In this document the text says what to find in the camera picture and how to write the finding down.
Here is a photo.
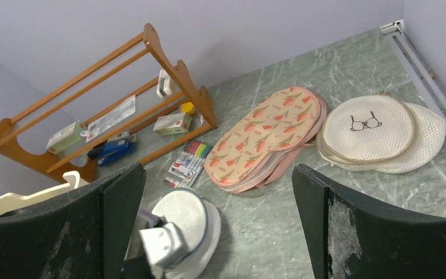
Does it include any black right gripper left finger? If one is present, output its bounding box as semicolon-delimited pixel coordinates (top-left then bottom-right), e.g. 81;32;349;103
0;163;147;278

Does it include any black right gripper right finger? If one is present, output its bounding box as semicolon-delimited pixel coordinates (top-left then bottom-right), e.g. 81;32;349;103
292;164;446;278

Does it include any white mesh laundry bag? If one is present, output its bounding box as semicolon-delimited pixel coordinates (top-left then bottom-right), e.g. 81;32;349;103
124;187;222;279

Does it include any cream plastic laundry basket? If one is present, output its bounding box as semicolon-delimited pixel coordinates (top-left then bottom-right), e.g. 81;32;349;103
0;171;89;216

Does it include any cream round laundry bag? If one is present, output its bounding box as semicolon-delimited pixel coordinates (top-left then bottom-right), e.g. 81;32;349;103
316;94;446;174

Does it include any peach patterned laundry bag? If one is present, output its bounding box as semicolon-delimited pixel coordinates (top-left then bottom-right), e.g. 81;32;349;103
204;87;328;194

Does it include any white box on shelf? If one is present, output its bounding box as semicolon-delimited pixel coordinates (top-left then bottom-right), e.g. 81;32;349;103
46;121;88;155

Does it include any orange wooden shelf rack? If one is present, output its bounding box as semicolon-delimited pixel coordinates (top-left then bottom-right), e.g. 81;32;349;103
0;21;218;183

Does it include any white packet on shelf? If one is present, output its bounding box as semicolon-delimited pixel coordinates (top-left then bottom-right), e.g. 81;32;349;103
80;96;136;142

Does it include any pack of coloured markers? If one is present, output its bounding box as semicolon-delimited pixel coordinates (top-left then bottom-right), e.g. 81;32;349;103
164;141;213;188

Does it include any small white red box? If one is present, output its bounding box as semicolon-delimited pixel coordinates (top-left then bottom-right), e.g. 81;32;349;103
153;113;192;135

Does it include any white upright box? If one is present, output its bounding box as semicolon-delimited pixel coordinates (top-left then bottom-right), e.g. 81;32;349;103
156;69;175;99

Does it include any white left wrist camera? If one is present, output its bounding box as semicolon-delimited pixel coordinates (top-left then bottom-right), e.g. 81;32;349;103
138;209;188;270

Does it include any aluminium table edge rail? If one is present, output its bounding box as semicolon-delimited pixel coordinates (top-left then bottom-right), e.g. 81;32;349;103
379;20;446;122

